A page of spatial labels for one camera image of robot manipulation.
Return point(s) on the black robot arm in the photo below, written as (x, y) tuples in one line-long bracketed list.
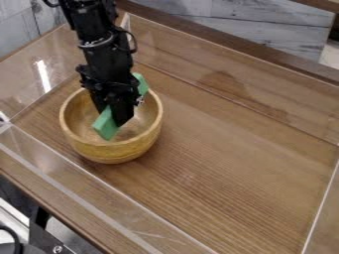
[(90, 16)]

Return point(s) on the brown wooden bowl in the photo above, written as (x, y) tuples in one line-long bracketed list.
[(134, 139)]

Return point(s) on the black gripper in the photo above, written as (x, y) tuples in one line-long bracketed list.
[(106, 73)]

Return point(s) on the clear acrylic tray wall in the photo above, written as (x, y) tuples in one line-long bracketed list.
[(241, 179)]

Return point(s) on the black metal table bracket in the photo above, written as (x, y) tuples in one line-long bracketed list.
[(41, 237)]

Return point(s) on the green rectangular block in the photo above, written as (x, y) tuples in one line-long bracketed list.
[(109, 124)]

